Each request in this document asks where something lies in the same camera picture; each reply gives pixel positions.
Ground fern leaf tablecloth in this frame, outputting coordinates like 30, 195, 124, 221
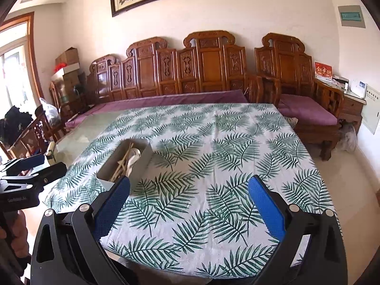
44, 104, 333, 279

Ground wooden chair left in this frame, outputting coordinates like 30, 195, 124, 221
1, 111, 67, 160

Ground grey wall electrical panel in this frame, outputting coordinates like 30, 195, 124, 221
338, 5, 366, 28

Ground left hand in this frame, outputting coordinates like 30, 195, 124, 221
11, 210, 29, 259

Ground purple armchair cushion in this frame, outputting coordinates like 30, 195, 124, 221
278, 94, 337, 126

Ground wooden framed window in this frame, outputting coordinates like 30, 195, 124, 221
1, 12, 43, 116

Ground stacked cardboard boxes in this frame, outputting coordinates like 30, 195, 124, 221
52, 47, 81, 104

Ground carved wooden armchair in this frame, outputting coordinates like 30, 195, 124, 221
254, 33, 343, 161

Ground carved wooden sofa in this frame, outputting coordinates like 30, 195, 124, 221
86, 30, 250, 104

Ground wooden chopstick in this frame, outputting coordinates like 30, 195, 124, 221
110, 143, 133, 182

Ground white plastic bag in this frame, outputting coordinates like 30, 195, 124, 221
39, 98, 61, 127

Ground wooden side cabinet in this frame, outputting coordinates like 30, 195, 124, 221
338, 92, 366, 133

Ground red card box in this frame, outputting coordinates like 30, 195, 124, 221
314, 61, 333, 82

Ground purple sofa cushion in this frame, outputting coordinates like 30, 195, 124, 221
65, 90, 248, 130

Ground grey rectangular tray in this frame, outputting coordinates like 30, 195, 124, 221
96, 138, 153, 191

